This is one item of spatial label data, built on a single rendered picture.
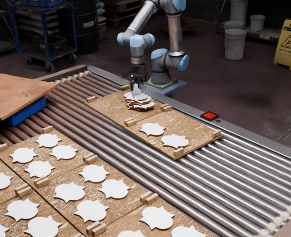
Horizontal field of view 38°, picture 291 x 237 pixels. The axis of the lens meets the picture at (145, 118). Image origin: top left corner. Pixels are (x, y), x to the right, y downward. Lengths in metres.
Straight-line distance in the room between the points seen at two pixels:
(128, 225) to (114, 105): 1.08
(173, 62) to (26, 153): 1.20
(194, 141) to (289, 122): 2.41
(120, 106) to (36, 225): 1.08
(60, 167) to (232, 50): 4.33
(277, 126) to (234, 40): 1.96
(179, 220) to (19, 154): 0.91
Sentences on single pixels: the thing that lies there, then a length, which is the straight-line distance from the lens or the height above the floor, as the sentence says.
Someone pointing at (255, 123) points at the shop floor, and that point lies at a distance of 4.37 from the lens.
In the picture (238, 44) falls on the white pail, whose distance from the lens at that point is 6.00.
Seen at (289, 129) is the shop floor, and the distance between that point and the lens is 4.35.
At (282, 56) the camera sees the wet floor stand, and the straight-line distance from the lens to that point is 5.85.
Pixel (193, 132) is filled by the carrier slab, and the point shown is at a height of 0.94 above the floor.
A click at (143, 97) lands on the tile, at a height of 1.01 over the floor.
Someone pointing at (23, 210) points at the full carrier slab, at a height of 0.95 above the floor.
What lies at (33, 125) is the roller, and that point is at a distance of 2.49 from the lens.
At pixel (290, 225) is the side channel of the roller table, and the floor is 0.95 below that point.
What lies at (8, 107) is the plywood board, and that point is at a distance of 2.46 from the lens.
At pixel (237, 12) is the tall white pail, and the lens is 7.01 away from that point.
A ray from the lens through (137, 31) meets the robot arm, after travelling 2.56.
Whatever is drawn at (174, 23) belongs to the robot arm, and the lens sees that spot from 2.74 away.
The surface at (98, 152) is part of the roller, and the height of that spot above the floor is 0.92.
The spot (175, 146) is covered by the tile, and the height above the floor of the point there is 0.95.
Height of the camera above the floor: 2.06
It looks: 28 degrees down
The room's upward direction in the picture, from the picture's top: 2 degrees counter-clockwise
